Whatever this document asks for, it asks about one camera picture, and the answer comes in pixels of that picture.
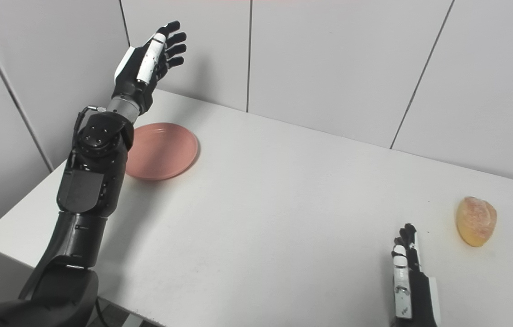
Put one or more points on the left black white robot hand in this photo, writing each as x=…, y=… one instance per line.
x=136, y=77

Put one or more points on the pink round plate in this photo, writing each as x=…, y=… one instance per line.
x=161, y=152

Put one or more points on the brown bread roll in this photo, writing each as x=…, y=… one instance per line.
x=475, y=221

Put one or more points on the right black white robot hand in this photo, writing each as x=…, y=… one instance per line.
x=415, y=290

